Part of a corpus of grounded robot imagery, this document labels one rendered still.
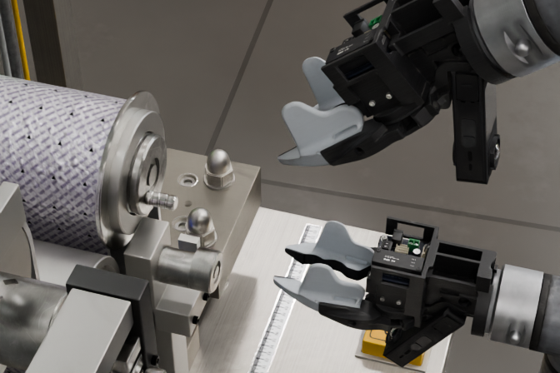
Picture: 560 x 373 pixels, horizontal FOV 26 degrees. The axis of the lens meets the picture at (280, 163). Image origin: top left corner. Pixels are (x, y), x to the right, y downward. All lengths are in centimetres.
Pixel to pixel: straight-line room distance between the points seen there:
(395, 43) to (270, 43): 242
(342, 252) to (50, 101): 34
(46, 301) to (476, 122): 34
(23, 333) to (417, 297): 44
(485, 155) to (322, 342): 54
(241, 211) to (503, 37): 60
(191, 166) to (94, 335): 71
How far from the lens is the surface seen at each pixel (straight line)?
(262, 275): 148
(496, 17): 84
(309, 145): 95
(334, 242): 122
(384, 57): 87
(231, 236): 136
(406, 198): 286
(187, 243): 132
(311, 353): 141
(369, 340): 139
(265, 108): 309
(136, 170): 107
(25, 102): 110
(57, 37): 214
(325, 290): 119
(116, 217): 107
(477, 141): 93
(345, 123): 93
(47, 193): 108
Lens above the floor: 201
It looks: 43 degrees down
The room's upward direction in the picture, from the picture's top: straight up
